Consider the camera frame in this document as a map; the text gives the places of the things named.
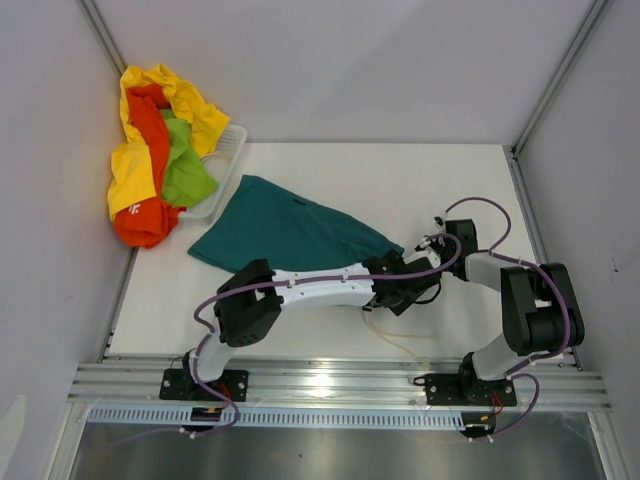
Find orange shorts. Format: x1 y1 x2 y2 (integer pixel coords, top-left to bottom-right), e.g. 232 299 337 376
112 84 183 249

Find lime green shorts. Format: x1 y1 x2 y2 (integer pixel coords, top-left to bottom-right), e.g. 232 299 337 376
160 109 218 208

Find teal green shorts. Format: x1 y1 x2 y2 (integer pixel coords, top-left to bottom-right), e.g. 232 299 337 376
188 176 404 283

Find aluminium frame post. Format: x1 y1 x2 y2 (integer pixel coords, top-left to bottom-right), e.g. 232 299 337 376
76 0 127 75
509 0 616 161

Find white plastic basket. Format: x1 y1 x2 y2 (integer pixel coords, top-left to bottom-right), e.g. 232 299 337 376
179 124 248 221

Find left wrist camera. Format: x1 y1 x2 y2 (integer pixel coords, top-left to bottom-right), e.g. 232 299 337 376
403 235 441 268

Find aluminium mounting rail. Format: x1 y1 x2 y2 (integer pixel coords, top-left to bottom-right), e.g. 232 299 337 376
67 356 612 412

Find yellow shorts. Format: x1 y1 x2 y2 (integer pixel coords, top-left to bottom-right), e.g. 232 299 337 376
107 63 230 220

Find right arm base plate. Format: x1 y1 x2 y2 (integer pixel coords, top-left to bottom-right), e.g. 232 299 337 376
424 373 517 407

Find left aluminium frame post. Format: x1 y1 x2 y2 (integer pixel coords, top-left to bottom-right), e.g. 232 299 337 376
76 0 127 75

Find slotted cable duct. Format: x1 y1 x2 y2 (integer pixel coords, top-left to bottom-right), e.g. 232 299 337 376
87 404 464 431

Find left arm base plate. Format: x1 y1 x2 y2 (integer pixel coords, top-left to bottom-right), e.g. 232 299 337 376
159 369 249 402

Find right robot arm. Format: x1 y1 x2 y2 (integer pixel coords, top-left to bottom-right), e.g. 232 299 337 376
436 218 585 404

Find right aluminium frame post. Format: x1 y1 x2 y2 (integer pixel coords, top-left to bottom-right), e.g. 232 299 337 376
509 0 616 161

